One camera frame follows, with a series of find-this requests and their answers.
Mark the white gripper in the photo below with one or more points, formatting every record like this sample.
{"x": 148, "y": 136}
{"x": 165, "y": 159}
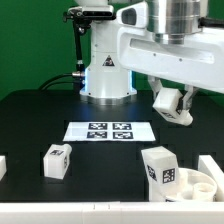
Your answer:
{"x": 198, "y": 62}

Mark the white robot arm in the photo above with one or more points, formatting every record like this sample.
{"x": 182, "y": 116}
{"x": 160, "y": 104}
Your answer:
{"x": 165, "y": 39}

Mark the white right barrier block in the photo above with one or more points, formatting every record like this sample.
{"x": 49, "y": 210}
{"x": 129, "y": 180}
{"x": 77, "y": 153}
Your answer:
{"x": 207, "y": 165}

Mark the white barrier block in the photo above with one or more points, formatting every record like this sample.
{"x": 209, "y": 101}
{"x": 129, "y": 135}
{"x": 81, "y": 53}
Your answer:
{"x": 3, "y": 168}
{"x": 207, "y": 165}

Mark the white marker sheet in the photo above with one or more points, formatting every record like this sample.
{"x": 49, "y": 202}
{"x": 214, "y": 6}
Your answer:
{"x": 109, "y": 131}

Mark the white left barrier block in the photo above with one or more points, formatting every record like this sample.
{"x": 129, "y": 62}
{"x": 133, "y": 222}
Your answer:
{"x": 3, "y": 168}

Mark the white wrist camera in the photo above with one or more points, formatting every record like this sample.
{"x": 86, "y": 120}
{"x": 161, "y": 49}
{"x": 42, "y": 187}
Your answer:
{"x": 135, "y": 15}

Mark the black camera on stand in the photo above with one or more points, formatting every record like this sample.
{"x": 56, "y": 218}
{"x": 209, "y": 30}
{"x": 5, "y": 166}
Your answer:
{"x": 82, "y": 17}

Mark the white front barrier wall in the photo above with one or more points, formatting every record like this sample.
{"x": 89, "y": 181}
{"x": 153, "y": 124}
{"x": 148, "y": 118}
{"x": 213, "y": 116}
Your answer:
{"x": 112, "y": 213}

